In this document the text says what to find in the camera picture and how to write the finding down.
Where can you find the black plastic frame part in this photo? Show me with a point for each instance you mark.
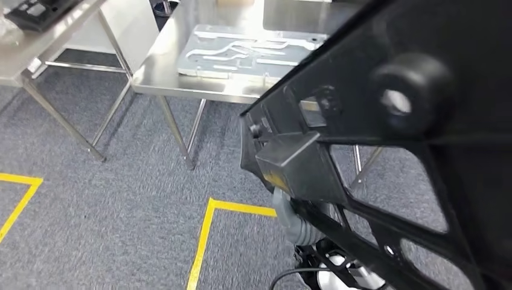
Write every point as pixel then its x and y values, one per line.
pixel 36 14

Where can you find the steel workbench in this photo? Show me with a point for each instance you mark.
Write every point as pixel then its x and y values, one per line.
pixel 168 60

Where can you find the steel table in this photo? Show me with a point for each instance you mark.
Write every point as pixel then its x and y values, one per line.
pixel 44 36

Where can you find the black plastic licence plate frame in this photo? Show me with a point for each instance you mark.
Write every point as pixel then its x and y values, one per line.
pixel 400 48

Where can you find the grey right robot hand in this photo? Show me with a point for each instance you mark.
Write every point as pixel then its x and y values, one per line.
pixel 298 234

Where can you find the embossed metal plate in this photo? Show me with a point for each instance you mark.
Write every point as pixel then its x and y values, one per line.
pixel 240 56

